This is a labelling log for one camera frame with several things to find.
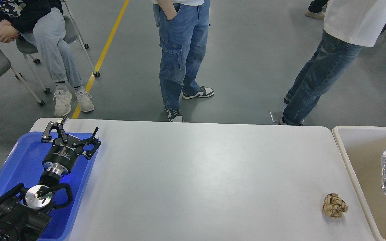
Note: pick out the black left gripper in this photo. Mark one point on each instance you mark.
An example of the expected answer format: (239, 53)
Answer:
(66, 149)

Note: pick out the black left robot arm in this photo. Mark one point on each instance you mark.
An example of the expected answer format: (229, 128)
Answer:
(42, 183)

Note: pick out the blue plastic tray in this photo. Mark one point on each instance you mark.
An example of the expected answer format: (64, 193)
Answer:
(24, 165)

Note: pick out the grey chair on wheels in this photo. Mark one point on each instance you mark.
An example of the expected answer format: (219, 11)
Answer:
(72, 34)

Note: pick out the seated person light jeans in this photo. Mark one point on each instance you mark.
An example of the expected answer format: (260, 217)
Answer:
(41, 23)

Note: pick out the person in blue jeans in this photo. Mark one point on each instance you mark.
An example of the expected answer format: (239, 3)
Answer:
(183, 30)

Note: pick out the left metal floor plate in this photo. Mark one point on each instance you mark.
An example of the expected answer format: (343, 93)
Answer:
(276, 116)

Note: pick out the crumpled brown paper ball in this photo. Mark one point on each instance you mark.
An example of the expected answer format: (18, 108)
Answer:
(334, 206)

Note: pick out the person in black trousers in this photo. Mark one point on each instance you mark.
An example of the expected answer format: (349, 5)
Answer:
(315, 9)

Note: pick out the beige plastic bin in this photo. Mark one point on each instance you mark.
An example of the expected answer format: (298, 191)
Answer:
(362, 148)

